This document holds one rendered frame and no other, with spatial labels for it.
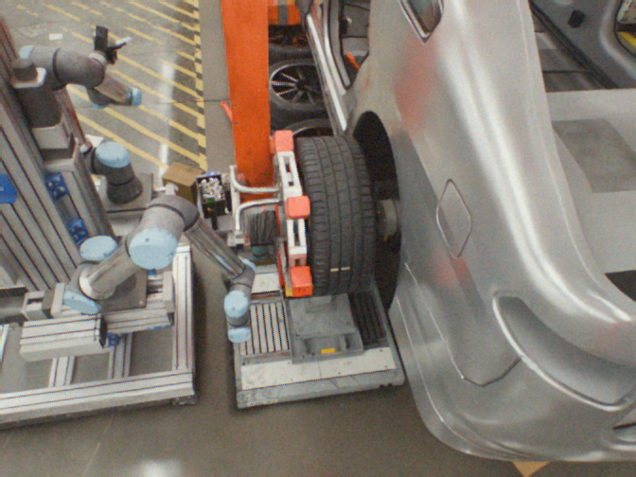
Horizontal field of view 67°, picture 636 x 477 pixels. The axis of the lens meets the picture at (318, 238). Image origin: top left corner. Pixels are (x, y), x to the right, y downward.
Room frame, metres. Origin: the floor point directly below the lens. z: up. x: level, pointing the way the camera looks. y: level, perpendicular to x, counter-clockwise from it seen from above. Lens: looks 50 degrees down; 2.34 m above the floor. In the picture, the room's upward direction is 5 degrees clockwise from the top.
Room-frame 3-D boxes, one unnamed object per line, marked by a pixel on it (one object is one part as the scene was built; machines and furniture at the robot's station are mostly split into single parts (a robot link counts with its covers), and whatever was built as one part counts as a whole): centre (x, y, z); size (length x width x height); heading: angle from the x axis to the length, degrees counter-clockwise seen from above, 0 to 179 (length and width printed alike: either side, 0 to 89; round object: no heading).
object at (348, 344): (1.36, -0.04, 0.13); 0.50 x 0.36 x 0.10; 14
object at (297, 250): (1.35, 0.13, 0.85); 0.54 x 0.07 x 0.54; 14
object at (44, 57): (1.46, 0.99, 1.19); 0.15 x 0.12 x 0.55; 90
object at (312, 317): (1.39, -0.03, 0.32); 0.40 x 0.30 x 0.28; 14
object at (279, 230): (1.33, 0.20, 0.85); 0.21 x 0.14 x 0.14; 104
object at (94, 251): (0.98, 0.73, 0.98); 0.13 x 0.12 x 0.14; 179
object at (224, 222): (1.80, 0.58, 0.44); 0.43 x 0.17 x 0.03; 14
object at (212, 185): (1.78, 0.57, 0.51); 0.20 x 0.14 x 0.13; 21
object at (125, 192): (1.46, 0.86, 0.87); 0.15 x 0.15 x 0.10
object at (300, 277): (1.05, 0.05, 0.85); 0.09 x 0.08 x 0.07; 14
